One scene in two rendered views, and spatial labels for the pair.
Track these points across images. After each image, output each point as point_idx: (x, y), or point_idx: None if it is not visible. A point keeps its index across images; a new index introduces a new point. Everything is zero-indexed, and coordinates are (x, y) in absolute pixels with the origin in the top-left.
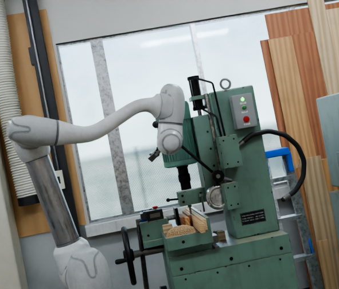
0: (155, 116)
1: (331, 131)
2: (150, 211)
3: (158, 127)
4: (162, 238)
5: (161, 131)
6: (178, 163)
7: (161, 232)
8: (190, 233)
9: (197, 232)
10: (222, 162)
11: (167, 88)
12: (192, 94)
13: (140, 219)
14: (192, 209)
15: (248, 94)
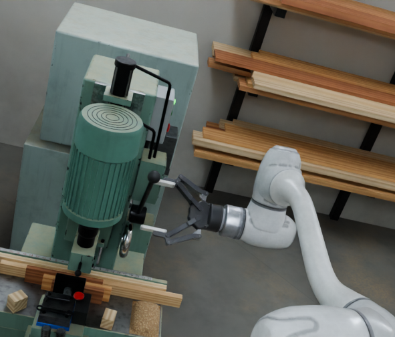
0: (289, 204)
1: None
2: (88, 309)
3: (274, 215)
4: (88, 335)
5: (283, 222)
6: (120, 217)
7: (85, 327)
8: (161, 314)
9: (162, 307)
10: (151, 196)
11: (299, 159)
12: (123, 93)
13: (49, 325)
14: (28, 256)
15: (174, 92)
